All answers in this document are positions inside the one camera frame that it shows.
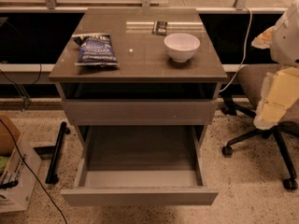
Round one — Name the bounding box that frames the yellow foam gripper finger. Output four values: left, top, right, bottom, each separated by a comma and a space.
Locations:
253, 67, 299, 130

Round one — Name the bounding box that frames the grey drawer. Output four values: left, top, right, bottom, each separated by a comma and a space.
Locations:
62, 126, 218, 206
62, 99, 217, 126

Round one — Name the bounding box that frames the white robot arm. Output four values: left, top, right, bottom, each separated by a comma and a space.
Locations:
251, 0, 299, 130

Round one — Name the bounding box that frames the grey drawer cabinet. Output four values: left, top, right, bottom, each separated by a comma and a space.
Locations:
50, 8, 226, 145

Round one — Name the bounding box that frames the grey top drawer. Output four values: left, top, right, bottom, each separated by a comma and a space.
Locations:
62, 99, 217, 126

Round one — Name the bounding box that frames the brown office chair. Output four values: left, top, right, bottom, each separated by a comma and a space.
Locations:
221, 63, 299, 190

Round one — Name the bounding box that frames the white ceramic bowl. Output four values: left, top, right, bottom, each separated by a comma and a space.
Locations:
164, 33, 200, 63

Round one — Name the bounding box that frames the blue chip bag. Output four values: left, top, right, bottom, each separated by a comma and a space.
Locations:
72, 33, 119, 67

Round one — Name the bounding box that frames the black metal bar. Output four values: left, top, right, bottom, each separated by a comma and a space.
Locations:
45, 121, 70, 184

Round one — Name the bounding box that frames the cardboard box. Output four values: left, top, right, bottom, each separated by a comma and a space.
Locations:
0, 115, 21, 156

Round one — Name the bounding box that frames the white printed box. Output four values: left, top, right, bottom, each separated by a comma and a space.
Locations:
0, 135, 41, 213

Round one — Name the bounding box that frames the white cable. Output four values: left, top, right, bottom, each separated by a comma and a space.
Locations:
219, 7, 253, 94

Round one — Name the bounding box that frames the black cable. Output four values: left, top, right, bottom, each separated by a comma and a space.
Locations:
0, 118, 69, 224

